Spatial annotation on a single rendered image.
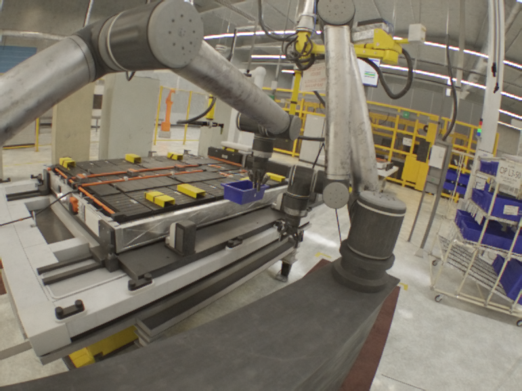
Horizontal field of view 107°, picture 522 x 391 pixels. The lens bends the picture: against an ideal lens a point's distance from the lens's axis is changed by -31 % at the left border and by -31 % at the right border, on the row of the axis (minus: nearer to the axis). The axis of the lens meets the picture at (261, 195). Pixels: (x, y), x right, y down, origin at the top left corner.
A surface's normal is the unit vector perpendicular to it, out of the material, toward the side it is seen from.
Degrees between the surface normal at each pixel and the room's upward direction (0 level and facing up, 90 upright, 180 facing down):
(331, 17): 97
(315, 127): 90
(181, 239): 90
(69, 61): 82
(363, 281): 23
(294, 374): 0
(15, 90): 71
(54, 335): 90
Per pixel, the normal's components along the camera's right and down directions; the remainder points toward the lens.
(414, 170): -0.54, 0.14
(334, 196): -0.25, 0.22
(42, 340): 0.82, 0.28
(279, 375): 0.16, -0.95
